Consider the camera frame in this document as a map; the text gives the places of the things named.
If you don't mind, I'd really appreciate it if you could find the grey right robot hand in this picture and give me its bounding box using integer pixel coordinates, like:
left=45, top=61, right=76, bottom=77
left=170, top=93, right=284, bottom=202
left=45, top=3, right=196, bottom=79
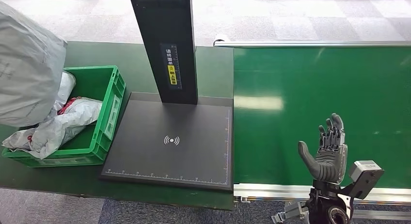
left=297, top=112, right=349, bottom=185

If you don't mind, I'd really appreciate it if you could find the green conveyor belt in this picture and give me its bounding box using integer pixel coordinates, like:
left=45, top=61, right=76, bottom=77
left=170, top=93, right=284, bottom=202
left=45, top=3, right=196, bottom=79
left=234, top=47, right=411, bottom=190

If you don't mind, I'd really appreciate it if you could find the black inbound scanner machine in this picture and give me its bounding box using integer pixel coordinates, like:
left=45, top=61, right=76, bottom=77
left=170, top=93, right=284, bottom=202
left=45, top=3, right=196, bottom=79
left=99, top=0, right=235, bottom=192

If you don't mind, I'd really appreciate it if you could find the yellow label sticker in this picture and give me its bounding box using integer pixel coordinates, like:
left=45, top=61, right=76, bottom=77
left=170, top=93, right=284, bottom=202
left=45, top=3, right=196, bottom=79
left=167, top=65, right=178, bottom=86

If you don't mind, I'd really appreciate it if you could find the green plastic crate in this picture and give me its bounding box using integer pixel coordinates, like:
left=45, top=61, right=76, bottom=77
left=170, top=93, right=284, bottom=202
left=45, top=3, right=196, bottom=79
left=1, top=65, right=126, bottom=168

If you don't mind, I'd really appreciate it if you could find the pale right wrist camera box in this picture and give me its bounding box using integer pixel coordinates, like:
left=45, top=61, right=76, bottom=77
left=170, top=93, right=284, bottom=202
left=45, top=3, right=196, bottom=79
left=348, top=160, right=385, bottom=200

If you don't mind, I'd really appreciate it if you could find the aluminium conveyor frame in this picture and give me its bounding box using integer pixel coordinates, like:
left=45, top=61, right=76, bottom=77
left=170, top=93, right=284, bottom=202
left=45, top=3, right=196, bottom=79
left=213, top=33, right=411, bottom=222

